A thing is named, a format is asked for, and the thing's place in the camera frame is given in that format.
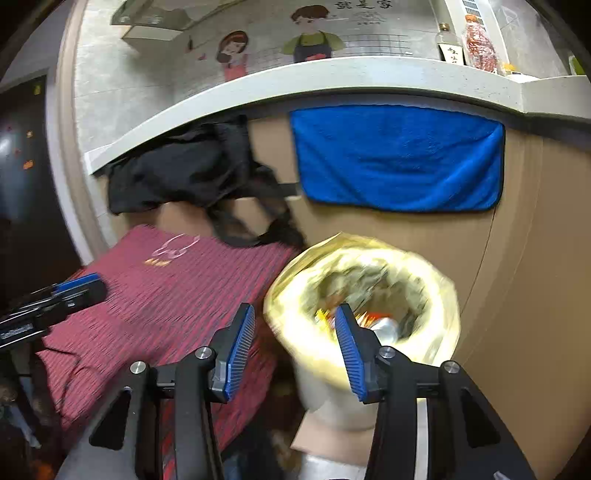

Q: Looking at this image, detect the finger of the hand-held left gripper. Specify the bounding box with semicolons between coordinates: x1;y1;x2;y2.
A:
9;273;101;312
0;281;108;333

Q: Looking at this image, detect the brown paper bag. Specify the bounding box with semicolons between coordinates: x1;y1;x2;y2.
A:
323;265;416;319

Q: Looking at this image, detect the white water heater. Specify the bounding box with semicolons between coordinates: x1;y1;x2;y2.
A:
434;0;499;61

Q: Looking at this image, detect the white stone countertop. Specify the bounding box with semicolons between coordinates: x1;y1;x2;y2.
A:
85;55;591;176

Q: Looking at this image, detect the white label sauce bottle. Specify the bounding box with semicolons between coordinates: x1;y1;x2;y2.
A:
436;23;464;64

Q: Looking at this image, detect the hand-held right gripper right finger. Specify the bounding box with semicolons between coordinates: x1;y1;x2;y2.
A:
334;303;536;480

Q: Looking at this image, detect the glass range hood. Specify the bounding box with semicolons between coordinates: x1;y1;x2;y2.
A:
111;0;208;42

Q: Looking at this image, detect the black fabric bag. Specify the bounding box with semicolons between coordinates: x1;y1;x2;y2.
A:
107;115;308;247

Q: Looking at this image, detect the yellow plastic bin liner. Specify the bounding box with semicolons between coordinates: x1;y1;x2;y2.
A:
263;232;461;393

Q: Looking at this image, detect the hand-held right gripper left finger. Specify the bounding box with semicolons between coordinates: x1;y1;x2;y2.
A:
55;302;256;480

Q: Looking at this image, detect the cardboard box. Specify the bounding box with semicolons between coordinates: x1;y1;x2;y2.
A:
291;408;379;462

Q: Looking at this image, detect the clear plastic wrapper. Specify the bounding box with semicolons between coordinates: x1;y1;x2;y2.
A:
144;233;200;268

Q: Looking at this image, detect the crumpled silver packet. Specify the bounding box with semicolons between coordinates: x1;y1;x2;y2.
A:
369;316;402;344

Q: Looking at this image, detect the red plaid cloth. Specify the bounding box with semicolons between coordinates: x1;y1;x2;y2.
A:
34;224;305;480

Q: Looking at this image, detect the blue towel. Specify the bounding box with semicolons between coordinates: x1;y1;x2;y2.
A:
289;105;506;214

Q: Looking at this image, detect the black refrigerator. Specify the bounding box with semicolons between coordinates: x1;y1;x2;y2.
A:
0;76;84;301

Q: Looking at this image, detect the white trash bin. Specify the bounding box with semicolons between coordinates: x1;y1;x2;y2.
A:
295;364;430;432

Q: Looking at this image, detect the cartoon couple wall sticker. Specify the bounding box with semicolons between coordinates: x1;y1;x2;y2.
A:
185;0;411;84

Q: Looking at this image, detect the plastic bottle of red chilies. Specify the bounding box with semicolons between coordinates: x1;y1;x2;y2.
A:
462;14;499;72

